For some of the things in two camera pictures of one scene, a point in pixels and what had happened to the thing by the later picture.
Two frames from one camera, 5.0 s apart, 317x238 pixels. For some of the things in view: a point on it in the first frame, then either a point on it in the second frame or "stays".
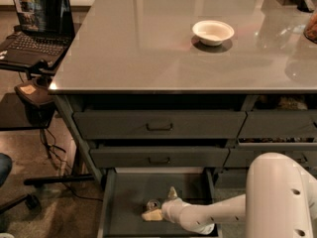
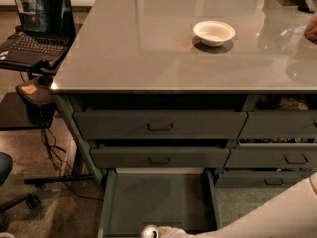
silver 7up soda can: (153, 204) → (150, 231)
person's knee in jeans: (5, 168) stays
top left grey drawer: (160, 125) stays
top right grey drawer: (278, 124) stays
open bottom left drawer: (127, 192) stays
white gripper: (171, 209) → (174, 232)
